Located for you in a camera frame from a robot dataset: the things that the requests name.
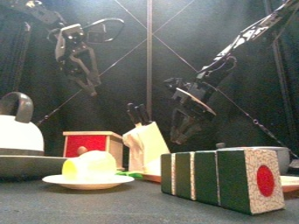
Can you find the dark frame post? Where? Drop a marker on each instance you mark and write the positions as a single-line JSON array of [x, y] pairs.
[[284, 96]]

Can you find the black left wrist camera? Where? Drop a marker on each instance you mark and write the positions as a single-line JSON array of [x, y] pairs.
[[96, 32]]

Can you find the white orange-rimmed plate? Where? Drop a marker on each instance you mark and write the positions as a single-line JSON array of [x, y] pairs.
[[289, 183]]

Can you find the grey vertical frame pole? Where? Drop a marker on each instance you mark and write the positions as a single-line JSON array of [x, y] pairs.
[[149, 58]]

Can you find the white saucer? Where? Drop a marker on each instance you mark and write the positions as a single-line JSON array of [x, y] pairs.
[[86, 183]]

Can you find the white knife block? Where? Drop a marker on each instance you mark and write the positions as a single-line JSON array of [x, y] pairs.
[[147, 145]]

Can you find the green sushi roll piece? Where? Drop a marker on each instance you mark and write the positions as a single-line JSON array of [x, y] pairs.
[[183, 175], [165, 173], [205, 178]]

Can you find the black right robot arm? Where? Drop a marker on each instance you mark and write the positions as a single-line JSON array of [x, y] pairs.
[[248, 33]]

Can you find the wooden box red drawer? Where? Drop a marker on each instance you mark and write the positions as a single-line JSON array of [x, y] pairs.
[[94, 141]]

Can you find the grey toy pot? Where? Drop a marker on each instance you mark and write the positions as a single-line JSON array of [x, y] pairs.
[[281, 157]]

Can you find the sushi roll piece red centre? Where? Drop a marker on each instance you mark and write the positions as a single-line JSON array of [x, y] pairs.
[[233, 180]]

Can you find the yellow toy cup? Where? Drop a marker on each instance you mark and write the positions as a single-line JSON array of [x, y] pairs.
[[90, 164]]

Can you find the wooden cutting board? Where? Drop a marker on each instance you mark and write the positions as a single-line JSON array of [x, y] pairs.
[[151, 177]]

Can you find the grey metal tray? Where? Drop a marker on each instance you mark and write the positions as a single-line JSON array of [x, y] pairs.
[[26, 166]]

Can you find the green toy leaf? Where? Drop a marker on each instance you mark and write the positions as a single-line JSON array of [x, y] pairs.
[[129, 174]]

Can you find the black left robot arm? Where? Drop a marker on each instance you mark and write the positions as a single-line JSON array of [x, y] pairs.
[[36, 11]]

